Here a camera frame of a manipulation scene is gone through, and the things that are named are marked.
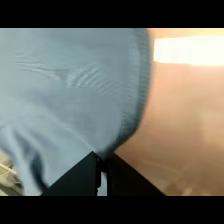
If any blue garment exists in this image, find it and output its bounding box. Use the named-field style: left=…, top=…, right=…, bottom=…
left=0, top=27, right=153, bottom=197

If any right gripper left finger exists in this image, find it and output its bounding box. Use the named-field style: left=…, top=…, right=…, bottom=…
left=41, top=150, right=102, bottom=197

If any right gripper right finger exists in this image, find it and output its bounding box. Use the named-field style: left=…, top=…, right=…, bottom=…
left=105, top=152, right=166, bottom=197

